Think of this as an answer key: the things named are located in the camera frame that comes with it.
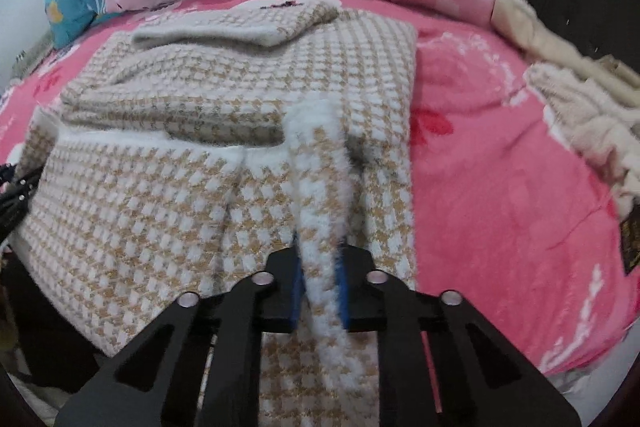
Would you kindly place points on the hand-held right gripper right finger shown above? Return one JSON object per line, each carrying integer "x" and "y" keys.
{"x": 342, "y": 297}

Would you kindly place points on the pink floral bed blanket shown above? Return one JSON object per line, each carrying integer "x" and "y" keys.
{"x": 500, "y": 207}

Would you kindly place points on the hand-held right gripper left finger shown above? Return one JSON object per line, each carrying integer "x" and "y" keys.
{"x": 297, "y": 302}

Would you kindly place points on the grey lace cloth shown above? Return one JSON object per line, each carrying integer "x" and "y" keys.
{"x": 30, "y": 57}

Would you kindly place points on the cream fluffy garment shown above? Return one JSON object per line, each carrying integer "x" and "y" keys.
{"x": 590, "y": 122}

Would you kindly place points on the beige white houndstooth coat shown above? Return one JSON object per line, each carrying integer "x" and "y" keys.
{"x": 175, "y": 207}

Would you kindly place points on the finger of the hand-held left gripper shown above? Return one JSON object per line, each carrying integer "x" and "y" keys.
{"x": 15, "y": 202}

